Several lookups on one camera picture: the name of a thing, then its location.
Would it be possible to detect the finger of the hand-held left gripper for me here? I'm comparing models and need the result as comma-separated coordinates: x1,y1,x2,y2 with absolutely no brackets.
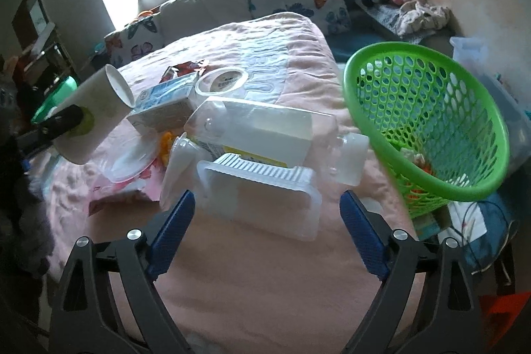
32,105,84,140

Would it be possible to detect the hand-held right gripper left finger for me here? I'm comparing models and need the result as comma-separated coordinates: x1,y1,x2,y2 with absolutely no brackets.
49,189,196,354

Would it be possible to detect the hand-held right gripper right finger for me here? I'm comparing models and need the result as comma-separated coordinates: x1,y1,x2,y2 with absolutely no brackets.
339,190,485,354

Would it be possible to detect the white paper cup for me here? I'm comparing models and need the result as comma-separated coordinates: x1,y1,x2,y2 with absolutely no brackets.
52,64,137,165

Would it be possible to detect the clear ribbed plastic tray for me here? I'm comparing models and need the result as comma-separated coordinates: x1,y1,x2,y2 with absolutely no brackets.
197,154,323,242

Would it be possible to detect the blue and white milk carton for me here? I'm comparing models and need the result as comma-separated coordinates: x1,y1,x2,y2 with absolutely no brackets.
126,77,198,136

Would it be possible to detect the green plastic basket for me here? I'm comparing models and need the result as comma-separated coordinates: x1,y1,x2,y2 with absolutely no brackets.
342,41,510,219

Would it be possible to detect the green plastic basin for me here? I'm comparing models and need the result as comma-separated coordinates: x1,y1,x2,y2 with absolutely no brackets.
31,75,79,124

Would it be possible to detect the pink printed wrapper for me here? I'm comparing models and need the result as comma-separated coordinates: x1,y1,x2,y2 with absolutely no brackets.
88,171,163,216

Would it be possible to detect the clear plastic cup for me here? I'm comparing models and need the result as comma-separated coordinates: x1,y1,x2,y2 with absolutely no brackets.
160,132,200,212

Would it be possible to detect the round clear plastic lid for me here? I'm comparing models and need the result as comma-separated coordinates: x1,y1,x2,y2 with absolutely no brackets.
102,137,161,183

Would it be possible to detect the wooden shelf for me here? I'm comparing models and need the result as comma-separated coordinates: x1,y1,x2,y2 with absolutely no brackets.
12,0,79,89

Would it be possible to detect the pink blanket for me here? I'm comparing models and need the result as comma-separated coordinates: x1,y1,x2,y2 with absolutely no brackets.
41,12,420,354

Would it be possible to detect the dark cloth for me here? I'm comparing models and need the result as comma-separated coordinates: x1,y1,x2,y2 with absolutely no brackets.
0,155,56,280

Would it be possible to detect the small butterfly print pillow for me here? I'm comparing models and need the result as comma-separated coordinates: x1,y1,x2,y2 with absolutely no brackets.
104,15,165,68

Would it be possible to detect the clear plastic bottle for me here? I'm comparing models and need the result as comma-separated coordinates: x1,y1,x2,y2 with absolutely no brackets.
185,97,371,186

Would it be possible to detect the orange snack wrapper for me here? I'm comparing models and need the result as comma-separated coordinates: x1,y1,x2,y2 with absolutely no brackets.
160,61,211,83

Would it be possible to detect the clear tape roll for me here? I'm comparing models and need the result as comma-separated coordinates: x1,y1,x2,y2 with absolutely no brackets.
194,68,250,98

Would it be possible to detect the orange stool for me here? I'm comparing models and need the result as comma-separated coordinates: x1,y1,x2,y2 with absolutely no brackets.
479,291,531,354

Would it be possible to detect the white sofa cushion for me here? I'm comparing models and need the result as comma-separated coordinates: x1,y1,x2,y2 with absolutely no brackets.
160,0,250,48

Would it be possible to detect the clear plastic storage box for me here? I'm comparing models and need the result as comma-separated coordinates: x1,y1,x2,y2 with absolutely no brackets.
450,36,531,177

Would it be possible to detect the beige printed cloth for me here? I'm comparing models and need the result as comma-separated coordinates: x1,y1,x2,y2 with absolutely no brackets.
396,0,453,38

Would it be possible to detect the black cable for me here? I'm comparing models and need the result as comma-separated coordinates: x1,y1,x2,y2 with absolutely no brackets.
452,200,520,277

